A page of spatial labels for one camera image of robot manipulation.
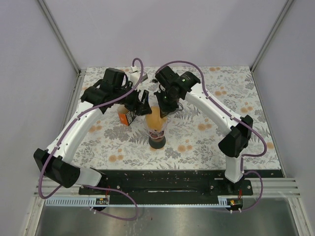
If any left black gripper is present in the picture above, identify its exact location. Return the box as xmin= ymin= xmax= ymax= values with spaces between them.
xmin=114 ymin=81 xmax=152 ymax=116

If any purple cable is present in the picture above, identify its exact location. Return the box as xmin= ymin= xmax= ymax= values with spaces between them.
xmin=155 ymin=60 xmax=268 ymax=213
xmin=38 ymin=58 xmax=145 ymax=220

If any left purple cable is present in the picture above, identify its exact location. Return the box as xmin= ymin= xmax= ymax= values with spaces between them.
xmin=38 ymin=58 xmax=145 ymax=220

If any red and grey cup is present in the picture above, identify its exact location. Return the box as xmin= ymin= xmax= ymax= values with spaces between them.
xmin=149 ymin=133 xmax=166 ymax=149

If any glass coffee server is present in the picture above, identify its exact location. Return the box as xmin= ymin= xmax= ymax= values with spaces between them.
xmin=173 ymin=103 xmax=184 ymax=114

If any white slotted cable duct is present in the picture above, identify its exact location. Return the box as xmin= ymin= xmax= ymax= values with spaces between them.
xmin=45 ymin=197 xmax=109 ymax=207

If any floral table mat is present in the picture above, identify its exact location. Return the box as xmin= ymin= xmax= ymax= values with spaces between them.
xmin=73 ymin=66 xmax=281 ymax=170

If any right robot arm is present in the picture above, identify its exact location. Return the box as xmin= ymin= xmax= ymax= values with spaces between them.
xmin=155 ymin=66 xmax=253 ymax=195

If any clear glass dripper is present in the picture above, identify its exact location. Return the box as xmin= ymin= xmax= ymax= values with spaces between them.
xmin=144 ymin=115 xmax=168 ymax=140

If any orange coffee filter box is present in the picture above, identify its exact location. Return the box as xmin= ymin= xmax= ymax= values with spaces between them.
xmin=117 ymin=105 xmax=136 ymax=126

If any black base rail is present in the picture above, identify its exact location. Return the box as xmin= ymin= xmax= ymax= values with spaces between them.
xmin=78 ymin=169 xmax=254 ymax=205

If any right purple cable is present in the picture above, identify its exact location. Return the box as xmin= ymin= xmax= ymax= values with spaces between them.
xmin=155 ymin=60 xmax=268 ymax=213

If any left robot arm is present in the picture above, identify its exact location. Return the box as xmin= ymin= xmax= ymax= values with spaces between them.
xmin=33 ymin=67 xmax=151 ymax=194

